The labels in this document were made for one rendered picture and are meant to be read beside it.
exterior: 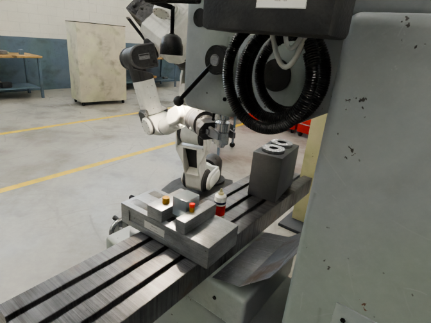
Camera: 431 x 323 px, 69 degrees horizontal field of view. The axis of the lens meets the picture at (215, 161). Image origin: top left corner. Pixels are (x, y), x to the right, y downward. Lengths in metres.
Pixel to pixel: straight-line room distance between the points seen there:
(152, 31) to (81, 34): 5.57
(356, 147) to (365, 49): 0.15
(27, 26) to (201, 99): 8.00
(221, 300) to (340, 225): 0.49
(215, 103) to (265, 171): 0.46
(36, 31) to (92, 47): 2.14
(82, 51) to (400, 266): 6.65
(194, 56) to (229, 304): 0.70
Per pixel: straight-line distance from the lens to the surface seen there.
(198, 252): 0.87
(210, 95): 0.85
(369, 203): 0.59
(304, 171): 2.80
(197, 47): 0.87
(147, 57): 1.34
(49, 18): 8.96
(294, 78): 0.70
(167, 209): 0.92
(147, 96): 1.35
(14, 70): 8.65
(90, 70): 6.99
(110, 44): 7.13
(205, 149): 1.71
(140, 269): 0.88
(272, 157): 1.19
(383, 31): 0.55
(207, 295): 1.02
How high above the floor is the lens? 1.50
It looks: 21 degrees down
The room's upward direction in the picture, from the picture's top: 5 degrees clockwise
